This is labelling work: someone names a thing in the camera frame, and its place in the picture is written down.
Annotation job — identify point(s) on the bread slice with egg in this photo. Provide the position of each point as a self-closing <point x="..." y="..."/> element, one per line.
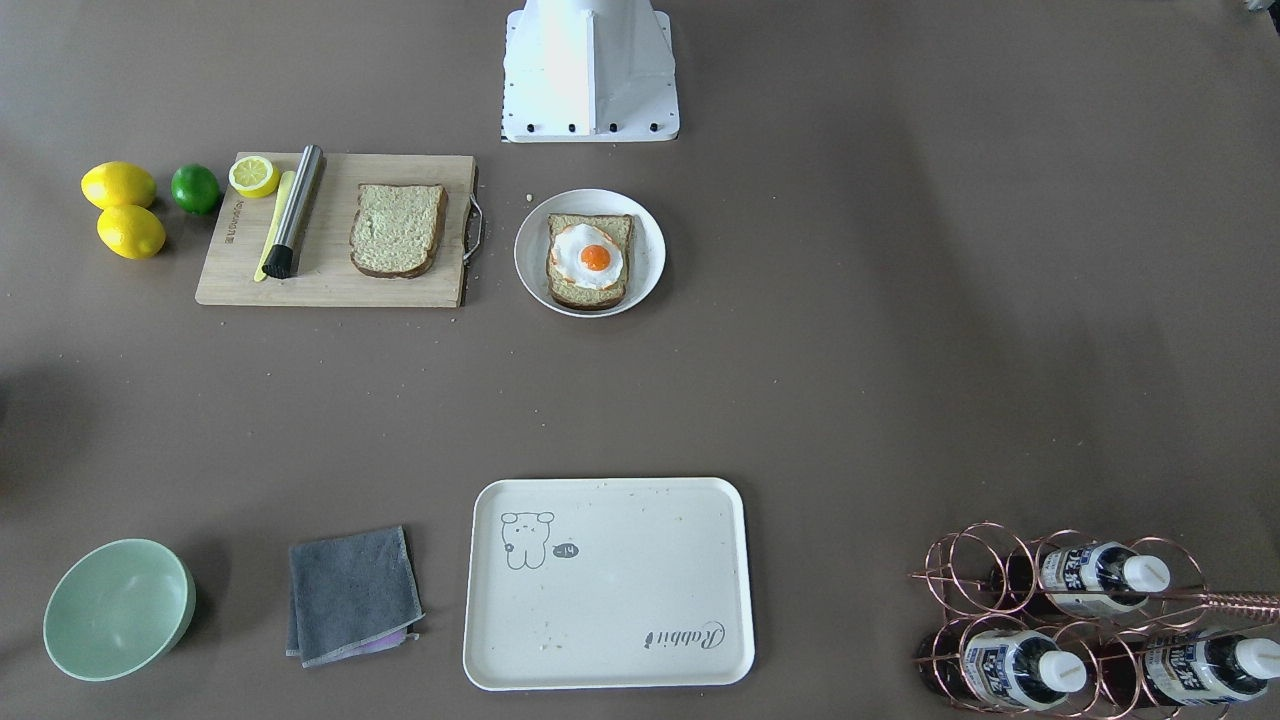
<point x="621" y="229"/>

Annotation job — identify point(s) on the fried egg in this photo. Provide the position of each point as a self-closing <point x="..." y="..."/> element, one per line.
<point x="585" y="257"/>

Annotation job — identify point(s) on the cream serving tray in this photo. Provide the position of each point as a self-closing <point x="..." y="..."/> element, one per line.
<point x="608" y="583"/>

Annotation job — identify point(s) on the grey folded cloth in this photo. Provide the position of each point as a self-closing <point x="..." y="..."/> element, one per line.
<point x="351" y="596"/>

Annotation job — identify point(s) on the steel muddler black tip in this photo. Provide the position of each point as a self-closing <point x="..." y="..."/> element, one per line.
<point x="281" y="259"/>

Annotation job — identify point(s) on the yellow plastic knife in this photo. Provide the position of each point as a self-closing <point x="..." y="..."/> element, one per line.
<point x="283" y="191"/>

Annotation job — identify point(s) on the wooden cutting board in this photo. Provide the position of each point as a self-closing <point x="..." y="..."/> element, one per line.
<point x="323" y="276"/>

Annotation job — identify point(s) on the half cut lemon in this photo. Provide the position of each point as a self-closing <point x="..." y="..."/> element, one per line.
<point x="254" y="177"/>

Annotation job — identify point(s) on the drink bottle bottom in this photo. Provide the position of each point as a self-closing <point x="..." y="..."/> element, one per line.
<point x="1197" y="669"/>
<point x="1010" y="670"/>

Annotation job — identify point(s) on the drink bottle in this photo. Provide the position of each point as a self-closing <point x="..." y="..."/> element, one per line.
<point x="1096" y="580"/>
<point x="1197" y="669"/>
<point x="1010" y="670"/>

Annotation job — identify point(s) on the green lime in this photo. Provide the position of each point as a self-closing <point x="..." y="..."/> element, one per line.
<point x="195" y="189"/>

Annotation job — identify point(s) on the drink bottle top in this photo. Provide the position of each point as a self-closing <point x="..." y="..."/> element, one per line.
<point x="1096" y="580"/>

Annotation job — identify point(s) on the yellow lemon lower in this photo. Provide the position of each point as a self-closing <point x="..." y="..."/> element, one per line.
<point x="131" y="232"/>

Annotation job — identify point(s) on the yellow lemon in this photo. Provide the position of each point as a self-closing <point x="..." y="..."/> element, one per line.
<point x="118" y="183"/>
<point x="131" y="232"/>

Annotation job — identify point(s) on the yellow lemon upper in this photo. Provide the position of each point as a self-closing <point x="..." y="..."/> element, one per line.
<point x="118" y="183"/>

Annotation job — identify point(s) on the mint green bowl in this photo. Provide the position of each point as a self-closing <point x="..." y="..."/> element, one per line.
<point x="118" y="609"/>

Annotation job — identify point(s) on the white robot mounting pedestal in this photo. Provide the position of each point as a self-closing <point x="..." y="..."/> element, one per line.
<point x="589" y="72"/>

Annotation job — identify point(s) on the copper wire bottle rack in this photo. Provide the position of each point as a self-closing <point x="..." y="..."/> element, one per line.
<point x="957" y="565"/>

